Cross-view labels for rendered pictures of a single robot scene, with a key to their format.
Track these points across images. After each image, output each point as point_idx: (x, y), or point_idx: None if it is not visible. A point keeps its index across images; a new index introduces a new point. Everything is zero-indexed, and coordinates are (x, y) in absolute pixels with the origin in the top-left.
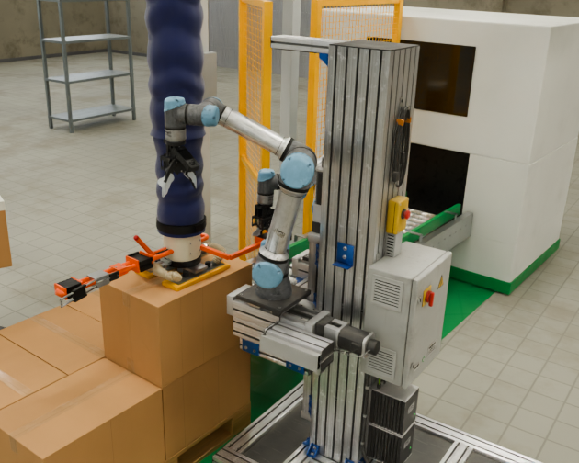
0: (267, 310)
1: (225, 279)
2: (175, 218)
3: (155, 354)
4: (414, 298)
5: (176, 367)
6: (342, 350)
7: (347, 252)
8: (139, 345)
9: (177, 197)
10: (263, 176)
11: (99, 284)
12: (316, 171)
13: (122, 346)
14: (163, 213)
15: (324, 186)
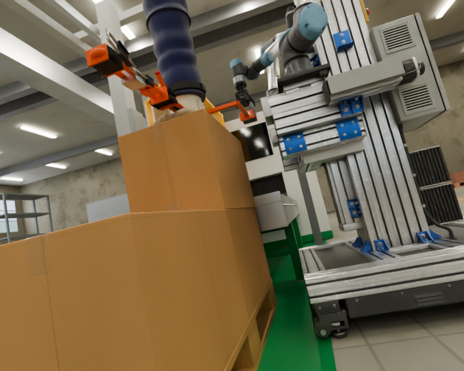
0: (307, 87)
1: (233, 137)
2: (185, 73)
3: (209, 168)
4: (423, 26)
5: (228, 194)
6: (370, 123)
7: (345, 36)
8: (183, 176)
9: (183, 56)
10: (236, 61)
11: (138, 76)
12: (273, 48)
13: (159, 196)
14: (171, 73)
15: None
